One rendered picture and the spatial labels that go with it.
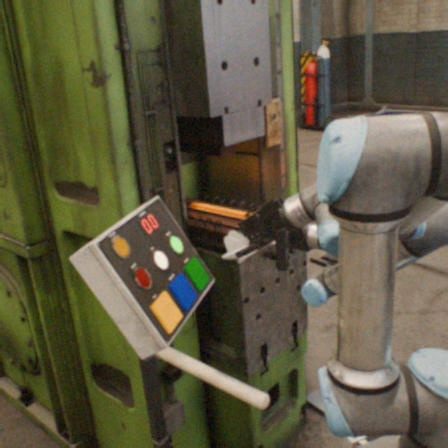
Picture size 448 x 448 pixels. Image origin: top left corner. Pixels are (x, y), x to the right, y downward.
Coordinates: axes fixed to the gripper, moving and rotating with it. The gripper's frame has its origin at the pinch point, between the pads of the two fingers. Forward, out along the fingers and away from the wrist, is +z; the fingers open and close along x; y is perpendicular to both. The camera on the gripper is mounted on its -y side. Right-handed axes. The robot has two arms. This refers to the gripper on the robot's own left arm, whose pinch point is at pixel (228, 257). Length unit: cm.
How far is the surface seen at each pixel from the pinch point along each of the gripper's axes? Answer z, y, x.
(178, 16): -11, 62, -35
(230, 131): -4.9, 26.2, -38.0
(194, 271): 10.0, 1.2, 1.1
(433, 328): -3, -124, -152
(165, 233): 10.7, 13.6, 1.2
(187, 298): 10.0, -1.8, 10.8
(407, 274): 7, -118, -220
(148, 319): 10.8, 2.2, 26.6
